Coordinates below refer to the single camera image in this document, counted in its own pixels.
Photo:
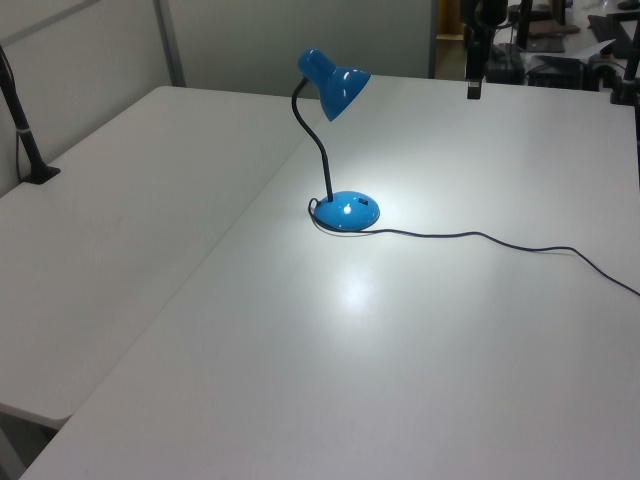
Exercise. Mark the black keyboard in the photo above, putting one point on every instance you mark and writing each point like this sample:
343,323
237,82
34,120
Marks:
607,27

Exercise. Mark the grey metal partition post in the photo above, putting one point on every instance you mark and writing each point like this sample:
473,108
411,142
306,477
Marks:
169,42

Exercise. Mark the blue desk lamp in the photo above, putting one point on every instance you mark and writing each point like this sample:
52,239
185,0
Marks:
345,212

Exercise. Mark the black camera stand with knob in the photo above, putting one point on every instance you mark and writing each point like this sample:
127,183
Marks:
629,75

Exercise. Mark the black equipment box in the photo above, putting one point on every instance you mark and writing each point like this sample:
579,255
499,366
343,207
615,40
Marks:
507,65

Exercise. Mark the black upright pole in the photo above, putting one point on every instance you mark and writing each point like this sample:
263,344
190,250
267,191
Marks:
524,22

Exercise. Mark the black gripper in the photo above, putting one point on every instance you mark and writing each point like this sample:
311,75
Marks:
482,12

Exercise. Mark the white paper sheet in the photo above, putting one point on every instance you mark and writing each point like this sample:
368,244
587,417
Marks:
575,54

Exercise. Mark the black clamped camera stand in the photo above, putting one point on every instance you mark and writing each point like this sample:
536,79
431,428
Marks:
27,145

